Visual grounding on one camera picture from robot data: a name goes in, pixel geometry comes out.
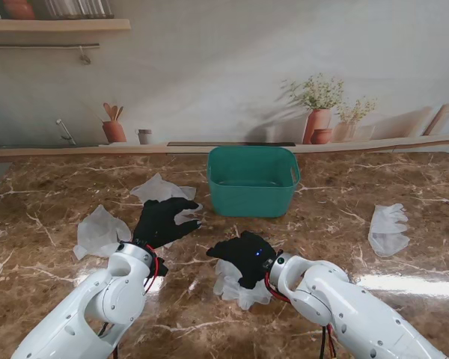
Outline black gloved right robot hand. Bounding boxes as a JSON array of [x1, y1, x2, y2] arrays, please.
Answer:
[[206, 230, 278, 289]]

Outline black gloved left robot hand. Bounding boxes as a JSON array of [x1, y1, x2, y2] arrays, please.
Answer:
[[132, 197, 203, 250]]

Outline teal plastic basket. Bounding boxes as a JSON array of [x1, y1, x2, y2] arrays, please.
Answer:
[[206, 145, 301, 219]]

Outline long wooden ledge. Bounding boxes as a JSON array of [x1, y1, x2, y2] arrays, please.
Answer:
[[0, 131, 449, 165]]

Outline terracotta utensil pot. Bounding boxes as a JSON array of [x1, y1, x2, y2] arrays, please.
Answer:
[[101, 102, 128, 144]]

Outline metal faucet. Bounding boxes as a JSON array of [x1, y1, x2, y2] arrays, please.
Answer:
[[55, 118, 77, 146]]

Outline small round terracotta pot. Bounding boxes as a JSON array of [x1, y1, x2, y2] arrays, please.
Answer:
[[310, 128, 333, 145]]

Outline tall terracotta vase with plant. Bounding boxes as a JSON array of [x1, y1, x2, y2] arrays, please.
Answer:
[[280, 73, 345, 145]]

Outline glass vase with flowers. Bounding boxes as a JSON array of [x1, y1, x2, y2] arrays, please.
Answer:
[[332, 96, 378, 143]]

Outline row of glass jars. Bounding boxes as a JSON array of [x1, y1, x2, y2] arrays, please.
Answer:
[[44, 0, 115, 19]]

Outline terracotta pot on shelf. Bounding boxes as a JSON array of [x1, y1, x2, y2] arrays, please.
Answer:
[[3, 0, 36, 20]]

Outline red black left arm cables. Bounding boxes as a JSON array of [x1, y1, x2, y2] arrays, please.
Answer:
[[97, 245, 164, 359]]

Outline red black arm cables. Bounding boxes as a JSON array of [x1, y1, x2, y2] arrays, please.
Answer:
[[97, 245, 164, 359], [263, 261, 337, 359]]

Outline red black right arm cables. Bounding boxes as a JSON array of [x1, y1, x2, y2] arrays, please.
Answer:
[[263, 261, 337, 359]]

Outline metal wall rail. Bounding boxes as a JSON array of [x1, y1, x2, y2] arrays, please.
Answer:
[[0, 43, 100, 49]]

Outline wooden wall shelf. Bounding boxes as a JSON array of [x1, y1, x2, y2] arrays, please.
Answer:
[[0, 18, 131, 33]]

